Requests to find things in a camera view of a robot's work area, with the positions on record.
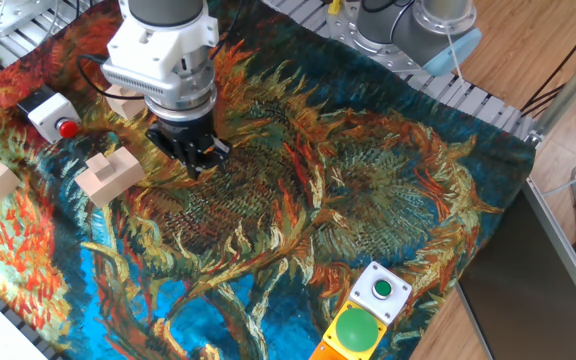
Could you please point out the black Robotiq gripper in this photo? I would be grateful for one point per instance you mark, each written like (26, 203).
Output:
(185, 132)

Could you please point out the white box red button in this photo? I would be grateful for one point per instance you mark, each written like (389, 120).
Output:
(45, 115)

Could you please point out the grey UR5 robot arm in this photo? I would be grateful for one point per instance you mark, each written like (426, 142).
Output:
(163, 45)

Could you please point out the white box small green button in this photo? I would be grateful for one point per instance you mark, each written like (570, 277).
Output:
(368, 302)

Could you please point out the orange box red button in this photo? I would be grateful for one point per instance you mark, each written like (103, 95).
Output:
(325, 352)

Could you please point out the yellow box large green button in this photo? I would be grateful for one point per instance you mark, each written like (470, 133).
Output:
(355, 330)

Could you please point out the notched wooden block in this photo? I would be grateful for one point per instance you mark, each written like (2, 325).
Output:
(113, 182)

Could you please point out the sunflower painting tablecloth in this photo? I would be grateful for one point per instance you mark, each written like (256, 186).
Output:
(268, 225)

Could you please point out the yellow plastic clip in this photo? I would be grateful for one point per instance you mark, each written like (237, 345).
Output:
(334, 6)

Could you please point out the aluminium mounting plate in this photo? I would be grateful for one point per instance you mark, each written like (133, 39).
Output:
(18, 12)

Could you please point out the white zip tie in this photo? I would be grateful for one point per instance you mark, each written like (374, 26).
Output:
(454, 55)

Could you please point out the dark flat panel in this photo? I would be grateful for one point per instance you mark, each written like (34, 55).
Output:
(523, 290)

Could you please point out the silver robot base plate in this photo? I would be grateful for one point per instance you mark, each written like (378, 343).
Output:
(368, 47)

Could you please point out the aluminium corner post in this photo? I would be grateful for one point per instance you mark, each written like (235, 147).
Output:
(568, 90)

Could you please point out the aluminium frame rail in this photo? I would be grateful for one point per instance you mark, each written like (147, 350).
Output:
(563, 250)

